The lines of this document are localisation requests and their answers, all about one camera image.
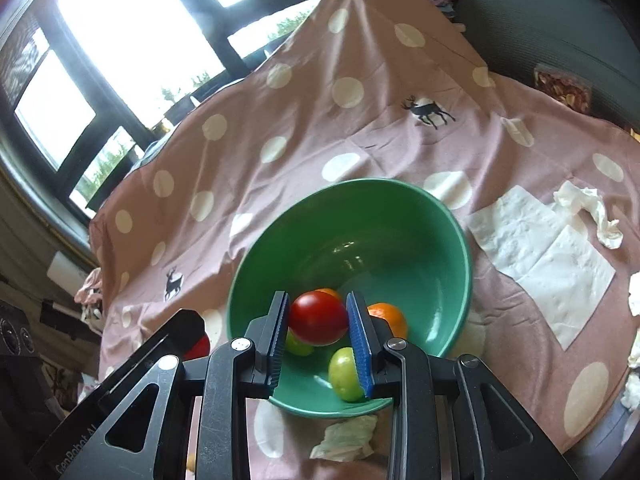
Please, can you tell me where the long crumpled white tissue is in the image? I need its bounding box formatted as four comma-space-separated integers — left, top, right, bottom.
552, 181, 625, 250

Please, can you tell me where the green bowl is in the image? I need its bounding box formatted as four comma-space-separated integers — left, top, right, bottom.
226, 178, 473, 420

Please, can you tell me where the pink dotted deer blanket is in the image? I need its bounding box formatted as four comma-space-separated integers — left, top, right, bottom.
90, 0, 640, 480

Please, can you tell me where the red cherry tomato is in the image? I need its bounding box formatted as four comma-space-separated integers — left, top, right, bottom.
182, 332, 211, 361
289, 290, 350, 347

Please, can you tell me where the floral cloth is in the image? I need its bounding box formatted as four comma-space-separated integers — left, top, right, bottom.
75, 267, 106, 333

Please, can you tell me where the flat white tissue sheet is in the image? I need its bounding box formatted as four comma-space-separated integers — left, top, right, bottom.
466, 185, 617, 352

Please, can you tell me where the grey-green sofa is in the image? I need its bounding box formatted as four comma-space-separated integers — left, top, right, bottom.
452, 0, 640, 131

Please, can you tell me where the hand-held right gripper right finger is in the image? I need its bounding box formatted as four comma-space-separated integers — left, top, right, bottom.
346, 290, 578, 480

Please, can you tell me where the small green cherry tomato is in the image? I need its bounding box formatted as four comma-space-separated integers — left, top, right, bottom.
285, 330, 316, 357

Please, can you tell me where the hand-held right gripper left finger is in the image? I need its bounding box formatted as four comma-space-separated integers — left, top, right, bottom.
75, 290, 292, 480

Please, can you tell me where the clear box of dried petals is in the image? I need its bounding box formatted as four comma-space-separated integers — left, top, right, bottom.
532, 64, 593, 111

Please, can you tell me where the black-framed window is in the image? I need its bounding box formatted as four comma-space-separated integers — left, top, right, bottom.
0, 0, 331, 211

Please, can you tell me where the large orange cherry tomato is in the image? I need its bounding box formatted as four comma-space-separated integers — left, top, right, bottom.
367, 302, 408, 341

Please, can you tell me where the black wall-mounted device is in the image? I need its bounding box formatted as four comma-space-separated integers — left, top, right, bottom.
40, 299, 83, 331

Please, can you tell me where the crumpled white tissue heap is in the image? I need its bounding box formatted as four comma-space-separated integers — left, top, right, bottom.
619, 330, 640, 411

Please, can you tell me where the small crumpled tissue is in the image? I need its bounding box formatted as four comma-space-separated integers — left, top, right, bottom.
310, 414, 378, 462

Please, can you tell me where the black device with knobs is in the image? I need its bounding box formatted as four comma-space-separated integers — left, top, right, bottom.
0, 300, 51, 411

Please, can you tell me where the large green cherry tomato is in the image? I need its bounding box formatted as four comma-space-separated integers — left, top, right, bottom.
328, 347, 365, 403

